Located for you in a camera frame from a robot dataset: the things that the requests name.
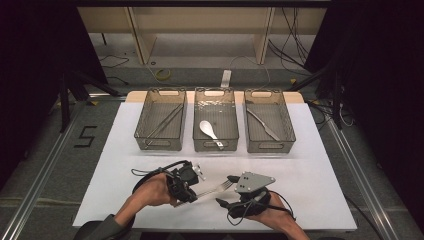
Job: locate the person's right hand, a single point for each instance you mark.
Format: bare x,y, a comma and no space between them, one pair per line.
280,215

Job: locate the black metal stand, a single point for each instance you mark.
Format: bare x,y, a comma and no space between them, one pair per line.
64,100
337,100

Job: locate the black curtain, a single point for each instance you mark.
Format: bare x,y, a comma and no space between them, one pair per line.
30,66
383,83

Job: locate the metal fork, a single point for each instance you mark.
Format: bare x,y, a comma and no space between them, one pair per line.
213,190

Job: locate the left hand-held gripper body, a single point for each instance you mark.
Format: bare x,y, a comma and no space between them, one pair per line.
185,178

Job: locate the person's left hand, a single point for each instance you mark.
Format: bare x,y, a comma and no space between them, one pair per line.
155,191

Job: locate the yellow tape roll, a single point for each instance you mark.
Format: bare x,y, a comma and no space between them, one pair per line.
169,76

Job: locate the white ceramic spoon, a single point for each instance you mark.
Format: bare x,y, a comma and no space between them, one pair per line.
206,127

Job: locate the white table cover sheet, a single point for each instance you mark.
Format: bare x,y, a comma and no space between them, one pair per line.
316,200

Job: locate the metal floor rail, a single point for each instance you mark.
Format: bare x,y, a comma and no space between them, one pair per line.
50,160
365,188

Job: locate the white power strip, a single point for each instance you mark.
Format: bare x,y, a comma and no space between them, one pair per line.
226,79

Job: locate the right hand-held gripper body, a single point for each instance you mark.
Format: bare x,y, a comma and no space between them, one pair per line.
253,181

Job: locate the translucent grey plastic basket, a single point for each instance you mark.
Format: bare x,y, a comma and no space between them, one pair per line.
276,113
220,113
160,116

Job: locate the metal table knife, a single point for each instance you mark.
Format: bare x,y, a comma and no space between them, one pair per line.
266,128

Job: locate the short silver metal bar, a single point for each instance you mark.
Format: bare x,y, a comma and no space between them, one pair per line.
106,96

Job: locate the beige wooden shelf unit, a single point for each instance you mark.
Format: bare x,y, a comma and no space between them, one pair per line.
141,36

